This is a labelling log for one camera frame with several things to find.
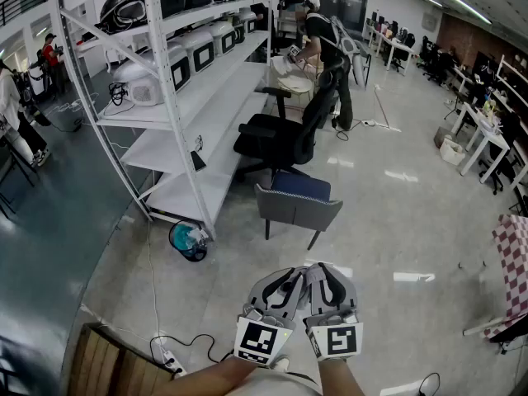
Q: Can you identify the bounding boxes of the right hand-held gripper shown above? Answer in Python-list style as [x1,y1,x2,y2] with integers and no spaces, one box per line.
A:
[304,262,365,364]

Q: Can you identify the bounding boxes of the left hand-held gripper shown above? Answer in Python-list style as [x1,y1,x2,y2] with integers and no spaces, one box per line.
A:
[233,266,309,367]

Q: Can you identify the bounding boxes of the grey drawstring shorts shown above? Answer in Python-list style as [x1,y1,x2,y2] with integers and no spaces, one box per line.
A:
[304,262,329,285]

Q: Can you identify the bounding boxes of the gray chair with blue seat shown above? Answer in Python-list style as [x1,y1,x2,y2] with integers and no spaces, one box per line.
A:
[253,170,345,252]

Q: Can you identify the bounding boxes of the person's right forearm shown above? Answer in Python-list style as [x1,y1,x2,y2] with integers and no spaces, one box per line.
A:
[317,356,367,396]

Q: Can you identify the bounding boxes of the person's left forearm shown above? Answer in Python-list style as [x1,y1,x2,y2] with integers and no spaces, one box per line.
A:
[164,356,265,396]

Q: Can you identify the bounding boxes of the black office chair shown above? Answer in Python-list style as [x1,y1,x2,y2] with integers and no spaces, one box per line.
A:
[233,70,338,183]

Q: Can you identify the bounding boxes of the person's white shoe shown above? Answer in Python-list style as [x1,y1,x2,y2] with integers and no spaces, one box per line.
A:
[271,354,292,375]

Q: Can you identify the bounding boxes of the person's white shirt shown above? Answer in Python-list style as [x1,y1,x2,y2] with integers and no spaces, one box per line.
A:
[224,367,323,396]

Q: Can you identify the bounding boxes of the red white checkered cloth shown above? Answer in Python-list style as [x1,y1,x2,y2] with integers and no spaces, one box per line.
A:
[482,214,528,342]

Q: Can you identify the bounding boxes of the white box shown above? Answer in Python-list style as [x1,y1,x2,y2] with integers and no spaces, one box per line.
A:
[438,135,467,167]

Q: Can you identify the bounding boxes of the wooden crate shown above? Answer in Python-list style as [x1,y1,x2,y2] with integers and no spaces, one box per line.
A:
[67,323,177,396]

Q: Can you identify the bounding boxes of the white metal shelf rack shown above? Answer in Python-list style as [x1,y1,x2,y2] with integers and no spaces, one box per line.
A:
[46,0,276,239]

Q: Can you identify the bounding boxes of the white desk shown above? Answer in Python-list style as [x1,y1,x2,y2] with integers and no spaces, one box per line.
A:
[450,101,512,177]

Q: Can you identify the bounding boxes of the row of silver device cases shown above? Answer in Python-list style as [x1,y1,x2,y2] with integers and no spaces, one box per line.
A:
[158,0,262,94]

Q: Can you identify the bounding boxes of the white domed device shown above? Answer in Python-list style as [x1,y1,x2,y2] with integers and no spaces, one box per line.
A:
[112,61,163,107]

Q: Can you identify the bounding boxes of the long ceiling light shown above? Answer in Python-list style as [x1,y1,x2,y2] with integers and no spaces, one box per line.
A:
[446,0,493,26]

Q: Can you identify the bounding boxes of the black bag with white trim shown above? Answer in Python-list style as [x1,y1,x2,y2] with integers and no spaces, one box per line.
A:
[97,0,161,33]

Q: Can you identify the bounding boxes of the black floor cable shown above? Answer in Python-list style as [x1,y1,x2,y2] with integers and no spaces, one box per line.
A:
[148,333,234,371]

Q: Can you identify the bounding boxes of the black wire waste bin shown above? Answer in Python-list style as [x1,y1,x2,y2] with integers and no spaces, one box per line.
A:
[168,219,212,264]

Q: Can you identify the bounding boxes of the white frame bar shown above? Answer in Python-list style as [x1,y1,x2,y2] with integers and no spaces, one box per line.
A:
[463,314,507,337]

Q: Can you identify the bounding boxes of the round wire chair beige cushion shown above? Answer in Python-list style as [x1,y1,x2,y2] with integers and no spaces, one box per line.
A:
[276,73,315,103]

